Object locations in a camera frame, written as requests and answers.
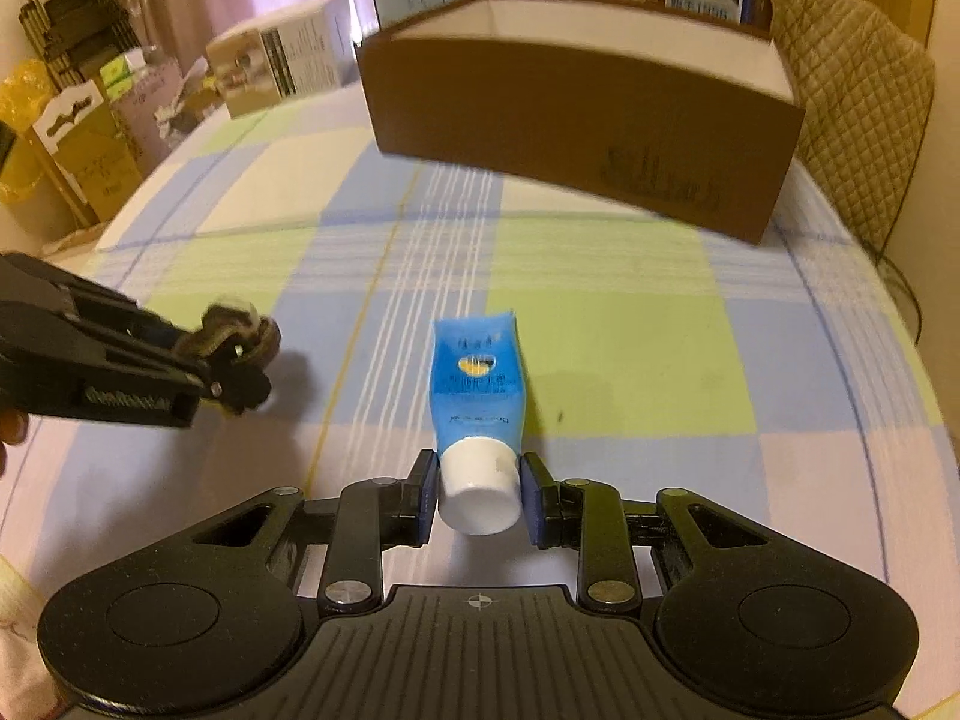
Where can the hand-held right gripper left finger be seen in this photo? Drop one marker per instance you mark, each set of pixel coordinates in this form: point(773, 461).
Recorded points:
point(429, 495)

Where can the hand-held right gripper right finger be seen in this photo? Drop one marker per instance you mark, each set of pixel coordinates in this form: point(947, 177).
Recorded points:
point(529, 499)

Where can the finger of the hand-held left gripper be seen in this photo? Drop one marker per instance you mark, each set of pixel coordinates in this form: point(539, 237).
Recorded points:
point(161, 349)
point(244, 386)

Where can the blue cream tube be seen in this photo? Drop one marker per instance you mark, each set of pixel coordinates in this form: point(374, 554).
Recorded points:
point(472, 390)

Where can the brown cardboard box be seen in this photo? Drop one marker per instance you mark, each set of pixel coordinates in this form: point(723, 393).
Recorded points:
point(562, 112)

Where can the person's left hand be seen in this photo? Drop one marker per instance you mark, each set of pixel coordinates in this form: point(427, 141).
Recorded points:
point(11, 439)

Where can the small cardboard carton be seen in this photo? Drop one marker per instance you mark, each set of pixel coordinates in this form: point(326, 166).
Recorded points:
point(90, 157)

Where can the yellow plastic bag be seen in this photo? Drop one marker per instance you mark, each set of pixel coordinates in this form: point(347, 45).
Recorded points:
point(22, 127)

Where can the purple box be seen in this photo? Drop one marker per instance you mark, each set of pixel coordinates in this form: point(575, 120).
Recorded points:
point(150, 112)

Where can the pile of green tissue packs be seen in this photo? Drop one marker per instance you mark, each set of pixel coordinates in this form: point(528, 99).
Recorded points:
point(124, 71)

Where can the white product box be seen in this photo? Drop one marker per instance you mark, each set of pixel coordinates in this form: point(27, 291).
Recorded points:
point(277, 60)

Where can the beige quilted chair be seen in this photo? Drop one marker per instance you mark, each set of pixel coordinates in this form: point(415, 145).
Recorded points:
point(847, 90)

